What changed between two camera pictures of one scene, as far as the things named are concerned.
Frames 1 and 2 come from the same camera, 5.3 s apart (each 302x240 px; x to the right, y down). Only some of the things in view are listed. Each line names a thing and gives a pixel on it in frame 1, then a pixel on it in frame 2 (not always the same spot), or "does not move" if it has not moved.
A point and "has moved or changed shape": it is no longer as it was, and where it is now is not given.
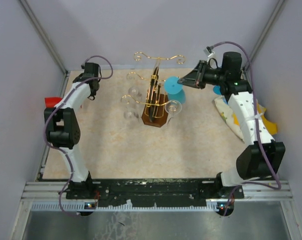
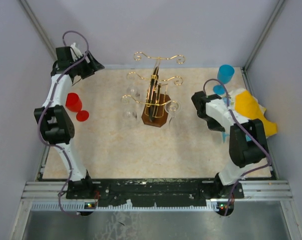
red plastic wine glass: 50,102 has moved or changed shape
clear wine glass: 172,107 does not move
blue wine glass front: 175,90 to 224,135
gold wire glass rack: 155,112 does not move
